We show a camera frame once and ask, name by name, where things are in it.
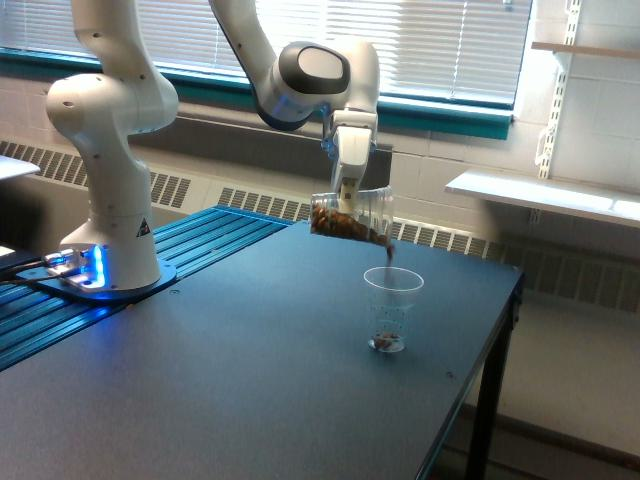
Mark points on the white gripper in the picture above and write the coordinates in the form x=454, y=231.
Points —
x=349, y=137

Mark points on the white shelf rail bracket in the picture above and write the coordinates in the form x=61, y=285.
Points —
x=563, y=58

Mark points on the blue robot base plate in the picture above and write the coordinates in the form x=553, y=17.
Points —
x=58, y=287

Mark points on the clear cup with brown pellets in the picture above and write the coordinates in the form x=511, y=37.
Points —
x=366, y=216

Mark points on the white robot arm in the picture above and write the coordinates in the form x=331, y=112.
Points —
x=114, y=250

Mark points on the clear empty plastic cup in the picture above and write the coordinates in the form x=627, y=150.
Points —
x=391, y=294

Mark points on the wooden upper shelf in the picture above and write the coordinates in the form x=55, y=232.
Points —
x=585, y=49

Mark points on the white window blinds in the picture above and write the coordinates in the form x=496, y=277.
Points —
x=452, y=51

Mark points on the black table leg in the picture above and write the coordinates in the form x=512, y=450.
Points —
x=490, y=390

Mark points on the white surface at left edge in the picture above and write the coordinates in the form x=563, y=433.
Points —
x=11, y=168

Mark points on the white wall shelf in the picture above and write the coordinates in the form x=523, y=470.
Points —
x=573, y=199

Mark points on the wall radiator vent grille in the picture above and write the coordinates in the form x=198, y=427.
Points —
x=62, y=184

